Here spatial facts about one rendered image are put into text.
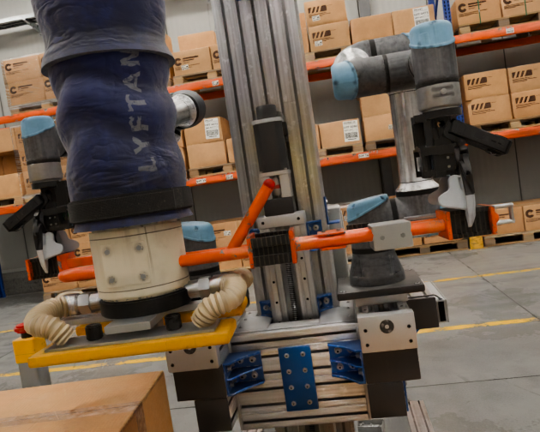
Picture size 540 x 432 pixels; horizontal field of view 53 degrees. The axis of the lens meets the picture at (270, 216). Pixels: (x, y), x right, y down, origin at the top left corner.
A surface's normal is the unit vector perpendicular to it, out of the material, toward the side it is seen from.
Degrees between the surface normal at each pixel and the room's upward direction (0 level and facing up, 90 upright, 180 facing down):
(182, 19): 90
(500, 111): 91
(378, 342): 90
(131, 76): 108
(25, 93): 92
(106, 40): 72
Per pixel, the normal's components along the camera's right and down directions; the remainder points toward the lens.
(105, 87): 0.28, -0.36
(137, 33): 0.59, -0.22
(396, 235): -0.06, 0.06
